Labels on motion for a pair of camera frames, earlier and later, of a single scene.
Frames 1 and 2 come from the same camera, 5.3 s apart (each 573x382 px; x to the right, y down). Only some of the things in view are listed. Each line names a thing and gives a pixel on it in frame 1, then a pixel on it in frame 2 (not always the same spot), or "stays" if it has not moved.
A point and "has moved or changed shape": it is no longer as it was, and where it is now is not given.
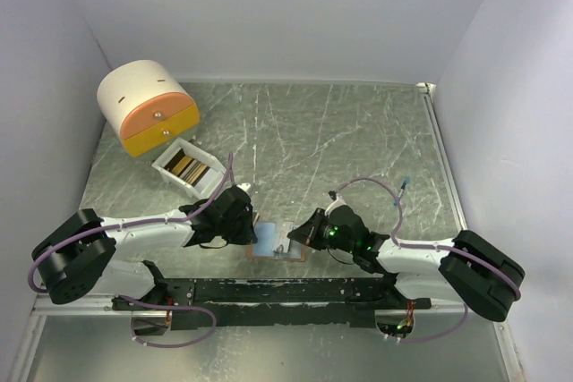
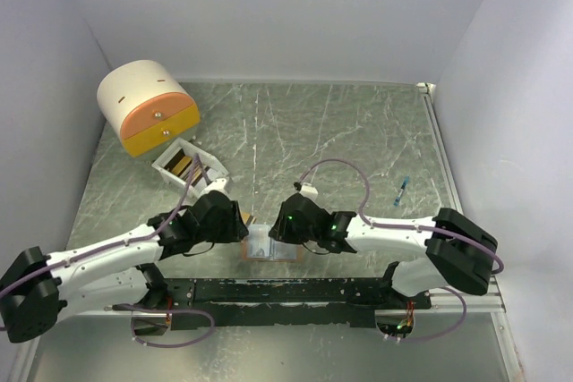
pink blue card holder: (266, 237) stays
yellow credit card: (181, 165) stays
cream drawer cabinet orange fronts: (145, 106) stays
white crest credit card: (282, 229) has moved or changed shape
